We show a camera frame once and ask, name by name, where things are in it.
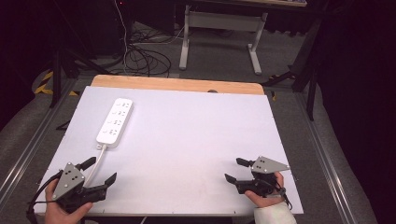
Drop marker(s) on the white metal desk frame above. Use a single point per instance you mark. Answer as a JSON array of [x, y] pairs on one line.
[[221, 19]]

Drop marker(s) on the black tripod stand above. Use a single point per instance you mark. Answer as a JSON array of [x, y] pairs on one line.
[[306, 71], [56, 77]]

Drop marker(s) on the aluminium floor rail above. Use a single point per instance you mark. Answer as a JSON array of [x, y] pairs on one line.
[[29, 151], [325, 155]]

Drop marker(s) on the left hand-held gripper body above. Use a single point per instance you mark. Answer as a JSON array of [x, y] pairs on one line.
[[69, 179]]

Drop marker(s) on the white power strip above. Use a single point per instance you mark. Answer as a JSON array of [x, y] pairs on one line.
[[114, 122]]

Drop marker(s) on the yellow black floor tape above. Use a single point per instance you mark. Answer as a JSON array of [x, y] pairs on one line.
[[43, 87]]

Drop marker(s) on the person's right hand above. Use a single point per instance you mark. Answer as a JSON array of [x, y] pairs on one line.
[[264, 201]]

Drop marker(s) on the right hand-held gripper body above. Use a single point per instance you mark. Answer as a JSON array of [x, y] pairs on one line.
[[264, 166]]

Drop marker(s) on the white table board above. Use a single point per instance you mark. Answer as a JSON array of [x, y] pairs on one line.
[[186, 140]]

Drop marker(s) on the person's left hand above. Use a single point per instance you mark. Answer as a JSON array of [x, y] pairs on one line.
[[59, 214]]

